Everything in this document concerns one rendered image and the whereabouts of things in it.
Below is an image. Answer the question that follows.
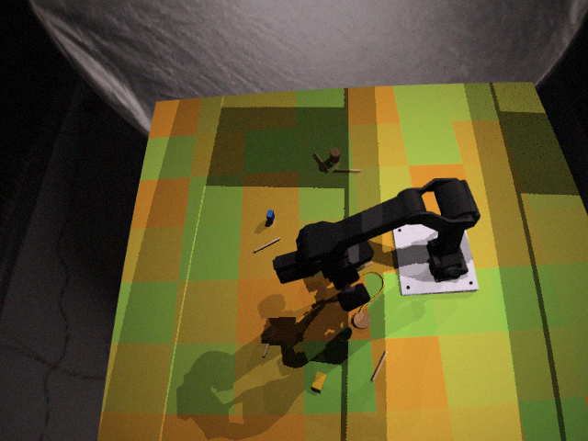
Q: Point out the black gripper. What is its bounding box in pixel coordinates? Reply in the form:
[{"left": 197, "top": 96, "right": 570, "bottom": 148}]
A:
[{"left": 322, "top": 258, "right": 370, "bottom": 312}]

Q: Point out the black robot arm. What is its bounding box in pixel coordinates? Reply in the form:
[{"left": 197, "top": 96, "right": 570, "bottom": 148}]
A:
[{"left": 273, "top": 177, "right": 481, "bottom": 284}]

